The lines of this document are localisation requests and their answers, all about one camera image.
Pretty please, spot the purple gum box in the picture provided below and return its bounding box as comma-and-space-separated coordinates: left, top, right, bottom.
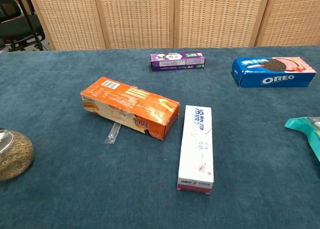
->
149, 51, 207, 72

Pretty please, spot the black office chair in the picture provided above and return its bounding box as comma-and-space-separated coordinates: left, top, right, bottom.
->
0, 0, 47, 52

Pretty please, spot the orange cardboard snack box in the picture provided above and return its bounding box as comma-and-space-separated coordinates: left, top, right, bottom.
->
80, 76, 181, 142

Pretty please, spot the white toothpaste box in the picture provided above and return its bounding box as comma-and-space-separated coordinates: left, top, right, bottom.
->
176, 104, 215, 196

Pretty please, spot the blue pink Oreo box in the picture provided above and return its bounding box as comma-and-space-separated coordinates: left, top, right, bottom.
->
231, 56, 318, 88

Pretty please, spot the round jar with black lid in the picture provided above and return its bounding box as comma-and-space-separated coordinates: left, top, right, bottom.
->
0, 127, 35, 182

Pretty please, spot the teal snack bag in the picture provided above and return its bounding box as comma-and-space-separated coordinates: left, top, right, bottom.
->
284, 116, 320, 163

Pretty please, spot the woven wooden folding screen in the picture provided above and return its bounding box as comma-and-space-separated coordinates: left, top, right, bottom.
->
26, 0, 320, 51

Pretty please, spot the straw in clear wrapper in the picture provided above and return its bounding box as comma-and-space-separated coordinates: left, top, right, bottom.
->
103, 121, 123, 145

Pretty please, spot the blue carpet table cover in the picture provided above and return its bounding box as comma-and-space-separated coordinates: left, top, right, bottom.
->
0, 45, 320, 229

